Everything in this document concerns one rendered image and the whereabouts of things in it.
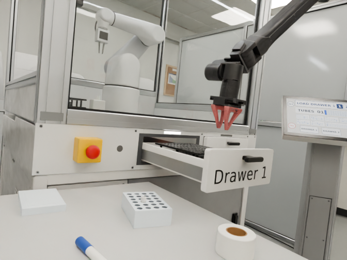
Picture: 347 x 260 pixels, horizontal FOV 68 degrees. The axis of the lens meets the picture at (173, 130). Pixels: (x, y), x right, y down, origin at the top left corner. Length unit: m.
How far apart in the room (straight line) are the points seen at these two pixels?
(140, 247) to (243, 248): 0.18
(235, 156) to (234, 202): 0.68
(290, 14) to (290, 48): 1.71
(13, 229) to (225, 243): 0.39
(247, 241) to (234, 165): 0.27
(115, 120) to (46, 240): 0.45
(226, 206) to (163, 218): 0.77
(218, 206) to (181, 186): 0.27
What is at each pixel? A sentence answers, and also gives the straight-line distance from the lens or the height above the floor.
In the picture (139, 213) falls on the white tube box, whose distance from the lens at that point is 0.56.
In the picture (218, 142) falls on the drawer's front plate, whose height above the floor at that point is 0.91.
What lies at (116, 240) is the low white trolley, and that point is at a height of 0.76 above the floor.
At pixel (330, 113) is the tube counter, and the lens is 1.73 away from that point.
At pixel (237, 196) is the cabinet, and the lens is 1.38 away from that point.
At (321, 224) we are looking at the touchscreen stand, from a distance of 1.80.
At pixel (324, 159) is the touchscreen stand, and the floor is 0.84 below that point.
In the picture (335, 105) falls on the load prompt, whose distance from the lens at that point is 1.78.
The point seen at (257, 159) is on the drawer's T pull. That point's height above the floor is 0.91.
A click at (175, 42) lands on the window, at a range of 1.02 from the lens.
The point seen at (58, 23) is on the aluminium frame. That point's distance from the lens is 0.82.
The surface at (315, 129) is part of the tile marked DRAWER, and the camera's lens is 1.62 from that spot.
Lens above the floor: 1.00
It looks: 3 degrees down
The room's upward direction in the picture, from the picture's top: 6 degrees clockwise
